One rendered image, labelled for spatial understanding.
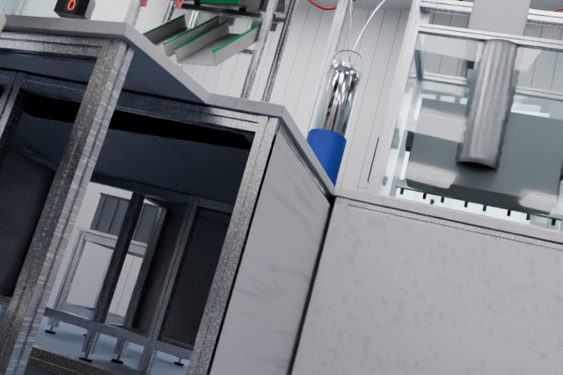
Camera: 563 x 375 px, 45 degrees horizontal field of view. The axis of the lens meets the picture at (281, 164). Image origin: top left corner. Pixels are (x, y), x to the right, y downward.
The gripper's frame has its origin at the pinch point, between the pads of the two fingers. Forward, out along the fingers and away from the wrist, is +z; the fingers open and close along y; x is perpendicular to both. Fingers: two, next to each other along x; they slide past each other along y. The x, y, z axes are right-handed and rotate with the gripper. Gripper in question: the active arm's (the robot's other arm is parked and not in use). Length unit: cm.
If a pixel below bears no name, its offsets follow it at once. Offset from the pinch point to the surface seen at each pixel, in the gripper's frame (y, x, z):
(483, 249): -75, 16, 83
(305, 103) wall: 134, -225, 265
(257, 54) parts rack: -11.7, 9.0, 17.4
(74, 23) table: -7, 58, -29
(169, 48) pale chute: 5.4, 23.6, 5.0
